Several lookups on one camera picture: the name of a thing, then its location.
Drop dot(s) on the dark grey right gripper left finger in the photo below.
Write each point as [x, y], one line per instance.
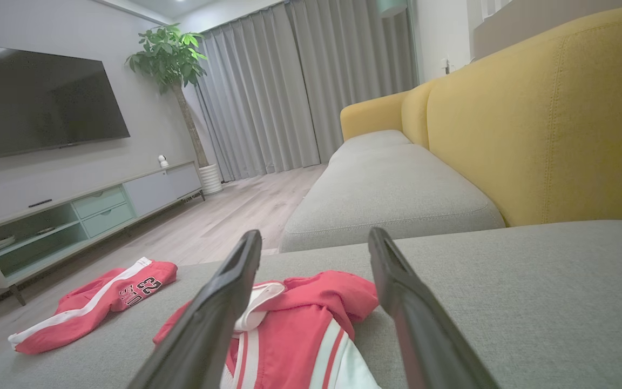
[203, 324]

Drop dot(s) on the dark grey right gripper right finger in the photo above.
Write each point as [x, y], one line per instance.
[424, 335]

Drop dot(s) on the red basketball jersey number 23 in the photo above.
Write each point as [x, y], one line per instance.
[300, 324]

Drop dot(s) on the red basketball shorts white stripe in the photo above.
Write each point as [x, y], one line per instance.
[84, 313]

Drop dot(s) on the grey sofa chaise cushion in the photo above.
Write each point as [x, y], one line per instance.
[559, 302]

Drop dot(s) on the grey sofa seat cushion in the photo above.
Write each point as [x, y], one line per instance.
[370, 141]
[392, 200]

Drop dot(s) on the white ribbed plant pot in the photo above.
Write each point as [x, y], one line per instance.
[211, 179]

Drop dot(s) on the white and mint tv cabinet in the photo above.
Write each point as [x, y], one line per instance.
[149, 189]

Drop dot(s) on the black remote control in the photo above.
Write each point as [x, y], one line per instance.
[40, 203]

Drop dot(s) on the stacked white bowls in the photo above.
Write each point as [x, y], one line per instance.
[0, 244]

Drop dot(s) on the grey pleated curtain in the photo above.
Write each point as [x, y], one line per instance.
[354, 70]
[257, 102]

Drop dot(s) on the yellow sofa backrest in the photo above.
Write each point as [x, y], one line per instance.
[548, 124]

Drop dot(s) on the green leafy potted tree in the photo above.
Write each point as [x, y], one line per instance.
[170, 54]

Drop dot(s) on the black flat screen television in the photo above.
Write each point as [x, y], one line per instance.
[35, 102]

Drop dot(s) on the small white security camera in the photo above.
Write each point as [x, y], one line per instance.
[163, 161]

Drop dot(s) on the white wall switch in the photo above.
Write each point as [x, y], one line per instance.
[445, 66]

